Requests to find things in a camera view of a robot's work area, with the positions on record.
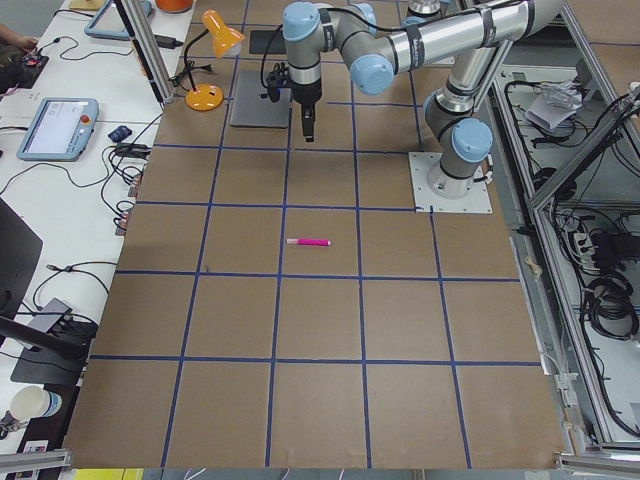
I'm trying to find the blue teach pendant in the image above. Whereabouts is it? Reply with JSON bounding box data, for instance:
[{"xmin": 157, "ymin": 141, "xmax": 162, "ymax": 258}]
[
  {"xmin": 84, "ymin": 1, "xmax": 131, "ymax": 41},
  {"xmin": 16, "ymin": 97, "xmax": 99, "ymax": 162}
]

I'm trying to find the black mousepad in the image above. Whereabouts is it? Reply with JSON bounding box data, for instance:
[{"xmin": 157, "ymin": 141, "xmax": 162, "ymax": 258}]
[{"xmin": 249, "ymin": 29, "xmax": 286, "ymax": 55}]

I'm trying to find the white paper cup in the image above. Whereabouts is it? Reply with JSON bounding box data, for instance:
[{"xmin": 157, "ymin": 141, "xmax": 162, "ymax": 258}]
[{"xmin": 9, "ymin": 386, "xmax": 63, "ymax": 421}]

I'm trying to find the orange desk lamp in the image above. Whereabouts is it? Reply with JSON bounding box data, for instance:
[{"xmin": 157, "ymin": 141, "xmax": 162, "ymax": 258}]
[{"xmin": 182, "ymin": 9, "xmax": 247, "ymax": 113}]

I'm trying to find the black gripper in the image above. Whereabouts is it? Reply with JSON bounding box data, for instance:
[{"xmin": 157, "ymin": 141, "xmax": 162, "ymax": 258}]
[{"xmin": 292, "ymin": 82, "xmax": 320, "ymax": 143}]

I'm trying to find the aluminium frame post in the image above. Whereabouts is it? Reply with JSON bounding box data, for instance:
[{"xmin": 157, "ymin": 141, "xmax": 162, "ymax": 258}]
[{"xmin": 114, "ymin": 0, "xmax": 175, "ymax": 105}]

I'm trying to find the dark blue checkered pouch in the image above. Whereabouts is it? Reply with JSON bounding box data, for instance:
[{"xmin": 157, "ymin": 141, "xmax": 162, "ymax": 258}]
[{"xmin": 108, "ymin": 125, "xmax": 132, "ymax": 143}]

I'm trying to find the silver laptop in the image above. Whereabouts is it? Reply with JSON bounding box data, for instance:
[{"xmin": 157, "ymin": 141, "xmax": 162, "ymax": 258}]
[{"xmin": 230, "ymin": 70, "xmax": 291, "ymax": 129}]

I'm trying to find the orange cylindrical container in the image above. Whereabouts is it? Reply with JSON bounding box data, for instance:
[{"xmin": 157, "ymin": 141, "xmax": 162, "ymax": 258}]
[{"xmin": 156, "ymin": 0, "xmax": 194, "ymax": 14}]

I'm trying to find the pink marker pen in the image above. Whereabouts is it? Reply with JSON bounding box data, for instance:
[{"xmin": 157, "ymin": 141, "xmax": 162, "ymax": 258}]
[{"xmin": 286, "ymin": 238, "xmax": 332, "ymax": 247}]

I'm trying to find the black monitor stand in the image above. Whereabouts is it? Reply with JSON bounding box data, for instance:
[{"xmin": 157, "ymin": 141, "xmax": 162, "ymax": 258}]
[{"xmin": 1, "ymin": 202, "xmax": 98, "ymax": 386}]

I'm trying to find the black lamp power cable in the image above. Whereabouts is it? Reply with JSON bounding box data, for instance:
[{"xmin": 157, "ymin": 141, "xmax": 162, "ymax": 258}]
[{"xmin": 169, "ymin": 59, "xmax": 217, "ymax": 91}]

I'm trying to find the black power adapter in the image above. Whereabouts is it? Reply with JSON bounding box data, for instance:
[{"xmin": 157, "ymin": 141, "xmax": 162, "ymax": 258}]
[{"xmin": 154, "ymin": 34, "xmax": 183, "ymax": 49}]

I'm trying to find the grey usb hub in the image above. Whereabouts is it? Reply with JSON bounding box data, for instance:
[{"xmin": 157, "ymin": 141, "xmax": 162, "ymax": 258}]
[{"xmin": 28, "ymin": 298, "xmax": 72, "ymax": 333}]

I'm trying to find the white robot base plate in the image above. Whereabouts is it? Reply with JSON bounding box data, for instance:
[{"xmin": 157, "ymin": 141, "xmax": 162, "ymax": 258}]
[{"xmin": 408, "ymin": 152, "xmax": 493, "ymax": 214}]

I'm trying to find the black cable bundle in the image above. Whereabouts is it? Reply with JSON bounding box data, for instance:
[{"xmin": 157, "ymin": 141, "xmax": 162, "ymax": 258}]
[{"xmin": 99, "ymin": 142, "xmax": 154, "ymax": 236}]

